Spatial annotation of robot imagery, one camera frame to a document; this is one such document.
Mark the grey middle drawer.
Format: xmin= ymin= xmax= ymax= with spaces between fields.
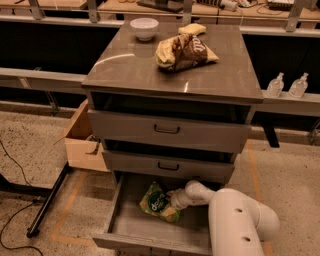
xmin=102 ymin=150 xmax=234 ymax=184

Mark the grey drawer cabinet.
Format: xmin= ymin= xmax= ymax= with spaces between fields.
xmin=81 ymin=20 xmax=264 ymax=188

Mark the black floor cable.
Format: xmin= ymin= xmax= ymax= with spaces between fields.
xmin=0 ymin=139 xmax=45 ymax=256

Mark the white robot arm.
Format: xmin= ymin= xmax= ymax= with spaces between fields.
xmin=169 ymin=180 xmax=280 ymax=256

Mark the white bowl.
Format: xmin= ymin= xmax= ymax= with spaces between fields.
xmin=130 ymin=18 xmax=159 ymax=41

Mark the cardboard box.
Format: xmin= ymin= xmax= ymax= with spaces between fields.
xmin=57 ymin=100 xmax=108 ymax=172

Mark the clear bottle left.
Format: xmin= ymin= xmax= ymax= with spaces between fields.
xmin=266 ymin=72 xmax=284 ymax=98

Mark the grey metal shelf rail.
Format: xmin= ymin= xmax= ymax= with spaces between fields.
xmin=0 ymin=68 xmax=86 ymax=95

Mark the brown chip bag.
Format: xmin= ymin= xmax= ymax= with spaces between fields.
xmin=155 ymin=33 xmax=219 ymax=72

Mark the grey top drawer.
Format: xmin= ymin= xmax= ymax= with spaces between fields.
xmin=88 ymin=110 xmax=250 ymax=153

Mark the green rice chip bag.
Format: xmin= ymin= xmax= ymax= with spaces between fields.
xmin=139 ymin=182 xmax=180 ymax=223

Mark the grey open bottom drawer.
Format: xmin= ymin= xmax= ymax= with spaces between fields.
xmin=93 ymin=171 xmax=212 ymax=256

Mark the black metal floor bar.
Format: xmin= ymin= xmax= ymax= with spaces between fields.
xmin=26 ymin=163 xmax=72 ymax=238

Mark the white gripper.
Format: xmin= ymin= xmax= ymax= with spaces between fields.
xmin=163 ymin=189 xmax=195 ymax=218

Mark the yellow sponge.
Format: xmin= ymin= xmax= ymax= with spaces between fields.
xmin=178 ymin=23 xmax=207 ymax=35

